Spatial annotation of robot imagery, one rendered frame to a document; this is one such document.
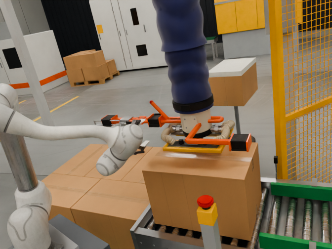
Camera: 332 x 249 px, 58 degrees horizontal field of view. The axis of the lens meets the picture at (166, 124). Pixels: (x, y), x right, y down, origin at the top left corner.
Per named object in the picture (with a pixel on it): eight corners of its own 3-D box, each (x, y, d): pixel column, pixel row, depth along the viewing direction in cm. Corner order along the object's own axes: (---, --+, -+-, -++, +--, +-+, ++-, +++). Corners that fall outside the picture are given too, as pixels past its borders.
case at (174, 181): (262, 196, 195) (258, 142, 180) (250, 241, 163) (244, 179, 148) (178, 186, 222) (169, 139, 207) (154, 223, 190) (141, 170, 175)
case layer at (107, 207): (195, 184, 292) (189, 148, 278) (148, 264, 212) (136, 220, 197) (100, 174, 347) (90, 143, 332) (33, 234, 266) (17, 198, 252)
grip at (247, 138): (251, 143, 136) (251, 133, 134) (248, 152, 129) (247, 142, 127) (233, 142, 140) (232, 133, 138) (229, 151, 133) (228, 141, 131)
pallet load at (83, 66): (120, 74, 954) (112, 46, 920) (103, 84, 868) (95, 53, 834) (89, 77, 1001) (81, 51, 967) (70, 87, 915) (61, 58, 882)
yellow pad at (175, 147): (226, 144, 161) (225, 136, 160) (221, 153, 153) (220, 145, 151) (169, 143, 177) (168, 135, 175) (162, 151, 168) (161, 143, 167)
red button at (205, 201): (216, 202, 127) (215, 194, 126) (211, 213, 122) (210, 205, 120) (201, 200, 131) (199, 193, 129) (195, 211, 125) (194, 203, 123)
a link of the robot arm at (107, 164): (122, 166, 150) (135, 152, 142) (104, 184, 137) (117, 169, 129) (107, 151, 150) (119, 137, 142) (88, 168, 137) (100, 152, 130)
